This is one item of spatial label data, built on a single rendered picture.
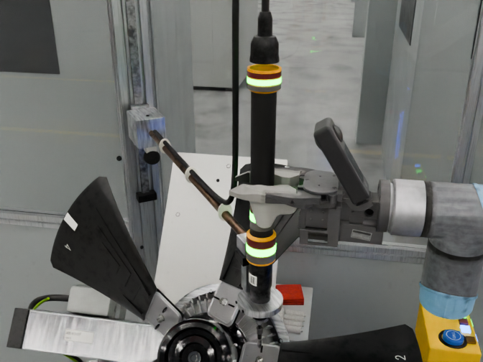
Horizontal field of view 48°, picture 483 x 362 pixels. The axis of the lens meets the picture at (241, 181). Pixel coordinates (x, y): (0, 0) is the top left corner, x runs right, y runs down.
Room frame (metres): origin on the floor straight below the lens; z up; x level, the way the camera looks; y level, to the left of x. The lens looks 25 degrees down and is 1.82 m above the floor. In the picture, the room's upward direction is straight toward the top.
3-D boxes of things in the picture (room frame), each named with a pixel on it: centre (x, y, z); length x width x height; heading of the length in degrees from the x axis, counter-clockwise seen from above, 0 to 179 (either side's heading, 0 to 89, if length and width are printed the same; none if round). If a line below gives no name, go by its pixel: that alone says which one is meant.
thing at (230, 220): (0.95, 0.10, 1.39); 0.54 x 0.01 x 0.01; 25
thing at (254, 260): (0.67, -0.03, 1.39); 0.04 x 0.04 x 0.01
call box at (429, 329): (0.90, -0.44, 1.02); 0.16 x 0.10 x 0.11; 170
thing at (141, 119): (1.24, 0.23, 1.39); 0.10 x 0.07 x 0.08; 25
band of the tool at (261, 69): (0.67, -0.03, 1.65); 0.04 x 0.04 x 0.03
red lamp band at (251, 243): (0.67, -0.03, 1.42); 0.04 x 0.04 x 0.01
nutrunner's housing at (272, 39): (0.67, -0.03, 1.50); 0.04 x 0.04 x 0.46
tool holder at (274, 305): (0.68, -0.02, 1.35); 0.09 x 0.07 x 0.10; 25
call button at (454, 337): (0.85, -0.43, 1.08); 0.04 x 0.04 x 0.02
